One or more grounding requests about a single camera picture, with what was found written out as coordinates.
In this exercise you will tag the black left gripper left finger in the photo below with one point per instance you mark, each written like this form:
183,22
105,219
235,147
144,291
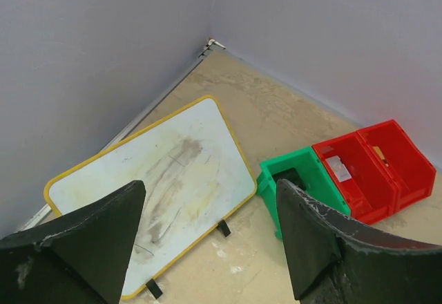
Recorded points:
81,257

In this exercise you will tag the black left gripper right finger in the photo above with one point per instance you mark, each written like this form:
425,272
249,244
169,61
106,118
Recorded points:
334,258

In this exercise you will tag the silver card in bin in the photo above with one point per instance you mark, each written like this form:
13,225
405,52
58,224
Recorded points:
338,168

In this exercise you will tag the black card in bin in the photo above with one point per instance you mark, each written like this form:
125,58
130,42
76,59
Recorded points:
291,175

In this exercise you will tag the gold card in bin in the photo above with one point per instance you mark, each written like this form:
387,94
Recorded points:
380,154

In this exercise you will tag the red middle plastic bin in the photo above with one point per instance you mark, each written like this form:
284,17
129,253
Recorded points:
370,193

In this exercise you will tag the red plastic bin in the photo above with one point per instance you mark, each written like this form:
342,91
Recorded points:
370,193
409,169

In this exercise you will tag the green plastic bin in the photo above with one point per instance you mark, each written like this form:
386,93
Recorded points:
317,181

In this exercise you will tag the red right plastic bin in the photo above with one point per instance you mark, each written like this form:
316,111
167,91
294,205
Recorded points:
409,169

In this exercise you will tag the white board yellow rim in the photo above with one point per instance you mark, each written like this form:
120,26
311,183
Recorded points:
195,175

